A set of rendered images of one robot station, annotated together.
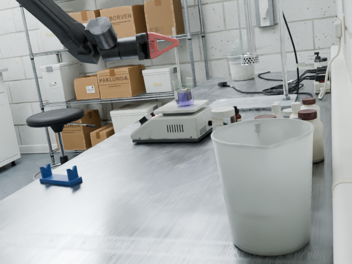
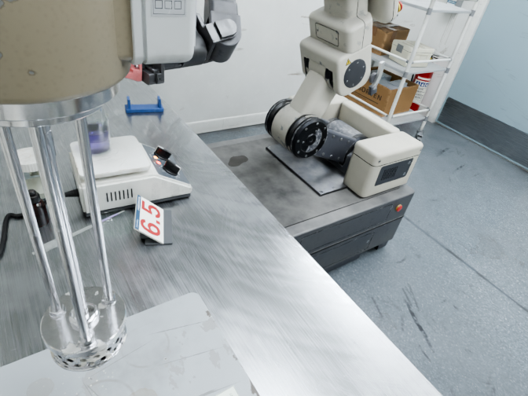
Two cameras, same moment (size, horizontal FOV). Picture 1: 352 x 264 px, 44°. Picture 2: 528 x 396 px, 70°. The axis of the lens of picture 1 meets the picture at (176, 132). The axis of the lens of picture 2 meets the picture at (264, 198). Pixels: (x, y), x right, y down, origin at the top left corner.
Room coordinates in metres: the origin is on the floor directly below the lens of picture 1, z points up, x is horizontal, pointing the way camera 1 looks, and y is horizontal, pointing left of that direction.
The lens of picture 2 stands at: (1.68, -0.38, 1.22)
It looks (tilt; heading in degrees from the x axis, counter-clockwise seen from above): 36 degrees down; 119
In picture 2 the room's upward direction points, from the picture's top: 11 degrees clockwise
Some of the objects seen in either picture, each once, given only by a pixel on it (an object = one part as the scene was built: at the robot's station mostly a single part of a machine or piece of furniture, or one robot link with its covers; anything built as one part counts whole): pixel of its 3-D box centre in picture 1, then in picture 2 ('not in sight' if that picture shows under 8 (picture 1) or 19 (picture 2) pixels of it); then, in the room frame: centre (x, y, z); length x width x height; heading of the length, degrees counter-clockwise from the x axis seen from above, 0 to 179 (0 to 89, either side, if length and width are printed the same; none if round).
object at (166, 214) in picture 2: not in sight; (154, 218); (1.28, -0.04, 0.77); 0.09 x 0.06 x 0.04; 138
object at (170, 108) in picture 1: (182, 106); (110, 155); (1.15, -0.03, 0.83); 0.12 x 0.12 x 0.01; 65
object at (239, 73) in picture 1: (241, 57); not in sight; (2.17, -0.37, 0.86); 0.14 x 0.14 x 0.21
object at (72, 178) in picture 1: (59, 174); (144, 104); (0.90, 0.26, 0.77); 0.10 x 0.03 x 0.04; 58
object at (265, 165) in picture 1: (264, 180); not in sight; (0.55, -0.11, 0.82); 0.18 x 0.13 x 0.15; 173
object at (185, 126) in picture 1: (175, 122); (126, 173); (1.16, 0.00, 0.79); 0.22 x 0.13 x 0.08; 65
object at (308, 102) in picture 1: (309, 116); not in sight; (1.01, -0.33, 0.79); 0.05 x 0.05 x 0.09
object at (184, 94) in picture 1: (184, 92); (94, 133); (1.12, -0.04, 0.87); 0.06 x 0.05 x 0.08; 144
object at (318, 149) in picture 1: (308, 135); not in sight; (0.82, -0.26, 0.80); 0.06 x 0.06 x 0.10
